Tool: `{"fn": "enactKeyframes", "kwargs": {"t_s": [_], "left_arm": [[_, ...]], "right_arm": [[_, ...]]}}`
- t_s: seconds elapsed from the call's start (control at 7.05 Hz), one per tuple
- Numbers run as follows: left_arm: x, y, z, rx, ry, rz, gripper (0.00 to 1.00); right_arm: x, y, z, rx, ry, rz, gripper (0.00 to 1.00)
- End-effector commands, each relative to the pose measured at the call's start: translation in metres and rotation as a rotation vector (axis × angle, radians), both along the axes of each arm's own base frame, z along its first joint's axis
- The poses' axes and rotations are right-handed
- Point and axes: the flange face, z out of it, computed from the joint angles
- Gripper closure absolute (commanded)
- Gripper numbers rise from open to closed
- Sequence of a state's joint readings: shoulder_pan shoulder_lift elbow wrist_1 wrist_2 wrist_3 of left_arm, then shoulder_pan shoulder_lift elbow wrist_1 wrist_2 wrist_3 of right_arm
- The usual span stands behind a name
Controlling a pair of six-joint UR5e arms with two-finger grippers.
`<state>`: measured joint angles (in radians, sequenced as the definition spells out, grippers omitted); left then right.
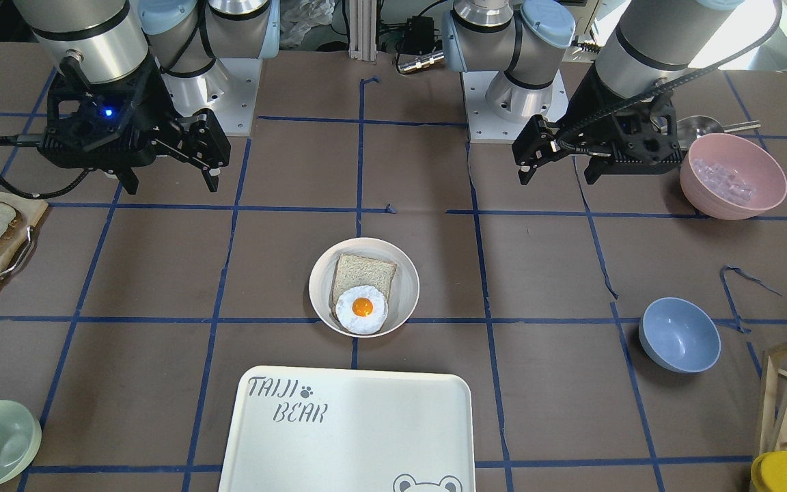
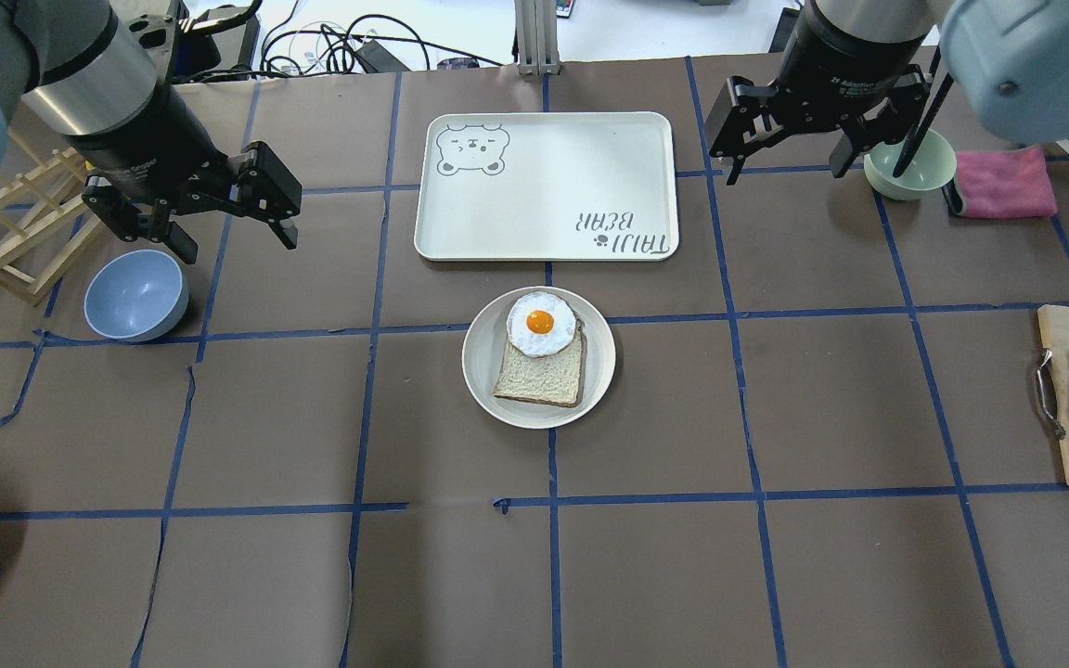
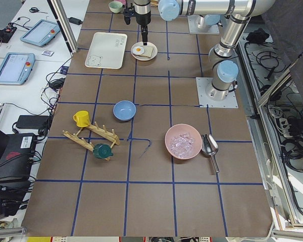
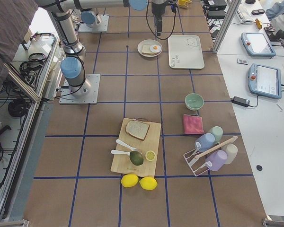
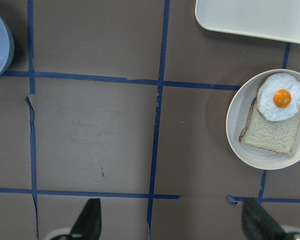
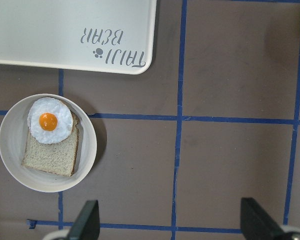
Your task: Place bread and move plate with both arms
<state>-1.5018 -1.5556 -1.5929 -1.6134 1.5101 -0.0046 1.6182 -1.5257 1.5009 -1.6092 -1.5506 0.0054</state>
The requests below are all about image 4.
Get lemon half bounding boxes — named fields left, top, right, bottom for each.
left=145, top=150, right=156, bottom=161

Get blue teach pendant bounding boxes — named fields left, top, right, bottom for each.
left=241, top=33, right=276, bottom=58
left=248, top=63, right=282, bottom=99

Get blue cup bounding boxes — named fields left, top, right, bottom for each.
left=195, top=133, right=215, bottom=152

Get blue teach pendant near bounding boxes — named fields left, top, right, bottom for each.
left=248, top=63, right=282, bottom=99

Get beige cup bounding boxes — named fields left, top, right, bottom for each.
left=222, top=144, right=238, bottom=165

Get yellow lemon left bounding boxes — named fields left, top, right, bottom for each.
left=121, top=174, right=139, bottom=188

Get wooden cutting board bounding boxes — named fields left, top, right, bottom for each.
left=110, top=118, right=161, bottom=177

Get green avocado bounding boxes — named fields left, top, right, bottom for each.
left=129, top=151, right=144, bottom=166

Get yellow lemon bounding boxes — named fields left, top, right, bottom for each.
left=139, top=177, right=158, bottom=191
left=121, top=174, right=139, bottom=188

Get black power adapter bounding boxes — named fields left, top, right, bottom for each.
left=231, top=96, right=250, bottom=107

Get yellow lemon right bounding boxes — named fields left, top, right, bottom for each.
left=139, top=177, right=158, bottom=191

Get white wire cup rack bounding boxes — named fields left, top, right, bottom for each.
left=183, top=136, right=239, bottom=177

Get bread slice with brown crust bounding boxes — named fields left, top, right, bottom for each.
left=125, top=120, right=150, bottom=141

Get white bear tray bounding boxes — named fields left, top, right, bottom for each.
left=168, top=35, right=204, bottom=70

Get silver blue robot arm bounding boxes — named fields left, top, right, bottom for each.
left=36, top=0, right=147, bottom=98

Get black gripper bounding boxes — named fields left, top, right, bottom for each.
left=151, top=0, right=166, bottom=33

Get green ceramic bowl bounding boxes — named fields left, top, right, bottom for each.
left=185, top=93, right=204, bottom=111

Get bread slice on plate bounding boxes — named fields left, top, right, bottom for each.
left=142, top=44, right=156, bottom=55

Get fried egg toy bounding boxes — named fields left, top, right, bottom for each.
left=150, top=45, right=162, bottom=53

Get pink cloth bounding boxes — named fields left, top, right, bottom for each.
left=183, top=114, right=204, bottom=135

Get yellow mug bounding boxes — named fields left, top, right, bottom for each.
left=177, top=0, right=192, bottom=9

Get green cup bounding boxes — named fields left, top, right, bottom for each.
left=208, top=126, right=223, bottom=144

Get white plastic spoon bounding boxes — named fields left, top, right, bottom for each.
left=111, top=150, right=131, bottom=156

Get purple cup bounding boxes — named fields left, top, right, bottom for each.
left=205, top=150, right=228, bottom=171

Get blue teach pendant far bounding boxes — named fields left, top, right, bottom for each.
left=241, top=33, right=276, bottom=58

